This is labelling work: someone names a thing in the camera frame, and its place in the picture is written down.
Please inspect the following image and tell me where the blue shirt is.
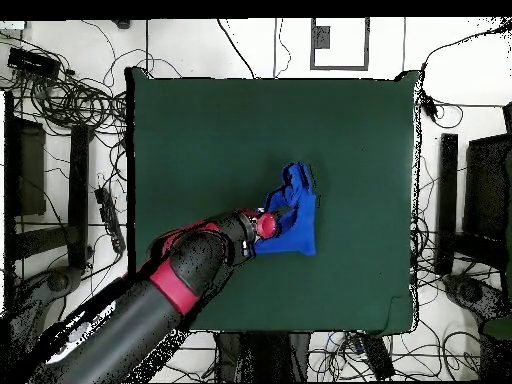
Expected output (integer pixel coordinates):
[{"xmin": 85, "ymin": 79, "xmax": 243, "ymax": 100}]
[{"xmin": 251, "ymin": 160, "xmax": 320, "ymax": 257}]

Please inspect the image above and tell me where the dark flat panel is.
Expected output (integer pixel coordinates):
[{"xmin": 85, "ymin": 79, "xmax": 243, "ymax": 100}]
[
  {"xmin": 4, "ymin": 115, "xmax": 47, "ymax": 217},
  {"xmin": 463, "ymin": 133, "xmax": 512, "ymax": 241}
]

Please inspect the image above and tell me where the dark green table cloth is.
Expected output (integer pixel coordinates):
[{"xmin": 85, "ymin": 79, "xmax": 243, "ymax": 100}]
[{"xmin": 124, "ymin": 66, "xmax": 421, "ymax": 336}]

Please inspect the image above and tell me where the black power strip with sockets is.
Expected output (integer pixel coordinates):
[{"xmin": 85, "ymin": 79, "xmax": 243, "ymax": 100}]
[{"xmin": 93, "ymin": 186, "xmax": 127, "ymax": 254}]

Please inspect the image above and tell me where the long black power strip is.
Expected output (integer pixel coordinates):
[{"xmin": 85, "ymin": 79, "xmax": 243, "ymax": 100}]
[{"xmin": 357, "ymin": 333, "xmax": 397, "ymax": 381}]

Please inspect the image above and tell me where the black upright stand bar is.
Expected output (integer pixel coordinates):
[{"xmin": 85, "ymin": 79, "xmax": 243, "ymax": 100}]
[
  {"xmin": 67, "ymin": 124, "xmax": 91, "ymax": 269},
  {"xmin": 435, "ymin": 132, "xmax": 459, "ymax": 276}
]

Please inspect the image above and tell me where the black power adapter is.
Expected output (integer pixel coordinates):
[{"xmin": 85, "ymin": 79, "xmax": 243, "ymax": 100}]
[{"xmin": 419, "ymin": 89, "xmax": 441, "ymax": 123}]

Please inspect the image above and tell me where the grey stand foot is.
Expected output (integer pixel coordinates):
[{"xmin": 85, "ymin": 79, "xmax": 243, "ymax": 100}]
[
  {"xmin": 39, "ymin": 265, "xmax": 83, "ymax": 299},
  {"xmin": 442, "ymin": 273, "xmax": 509, "ymax": 321}
]

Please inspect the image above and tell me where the black rectangular device box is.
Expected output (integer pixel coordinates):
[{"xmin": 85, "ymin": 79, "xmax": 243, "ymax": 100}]
[{"xmin": 6, "ymin": 46, "xmax": 62, "ymax": 79}]

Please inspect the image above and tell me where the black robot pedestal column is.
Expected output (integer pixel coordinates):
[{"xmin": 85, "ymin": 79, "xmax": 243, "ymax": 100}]
[{"xmin": 213, "ymin": 331, "xmax": 311, "ymax": 383}]

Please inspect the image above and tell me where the grey square floor frame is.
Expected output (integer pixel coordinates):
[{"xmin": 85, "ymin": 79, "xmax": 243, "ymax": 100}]
[{"xmin": 309, "ymin": 17, "xmax": 371, "ymax": 72}]

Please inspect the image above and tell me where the thick black floor cable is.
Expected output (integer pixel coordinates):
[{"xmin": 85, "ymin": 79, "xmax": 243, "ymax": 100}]
[{"xmin": 216, "ymin": 18, "xmax": 257, "ymax": 79}]

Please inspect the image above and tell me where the black cable tangle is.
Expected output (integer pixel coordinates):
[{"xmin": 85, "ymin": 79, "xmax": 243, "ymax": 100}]
[{"xmin": 0, "ymin": 31, "xmax": 129, "ymax": 137}]

